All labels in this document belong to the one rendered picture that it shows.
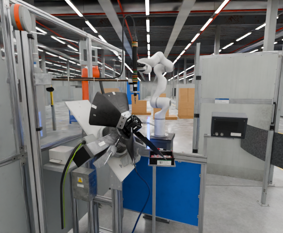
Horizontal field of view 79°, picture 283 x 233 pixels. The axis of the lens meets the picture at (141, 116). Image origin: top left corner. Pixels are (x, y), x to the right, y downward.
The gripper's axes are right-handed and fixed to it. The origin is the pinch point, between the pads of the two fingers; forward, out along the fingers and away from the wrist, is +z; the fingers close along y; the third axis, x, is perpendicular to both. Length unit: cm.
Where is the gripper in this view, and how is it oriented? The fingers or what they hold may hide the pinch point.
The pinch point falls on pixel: (134, 64)
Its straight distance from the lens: 134.9
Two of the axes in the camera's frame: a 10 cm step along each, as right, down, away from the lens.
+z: -3.4, 1.3, -9.3
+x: 0.0, -9.9, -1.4
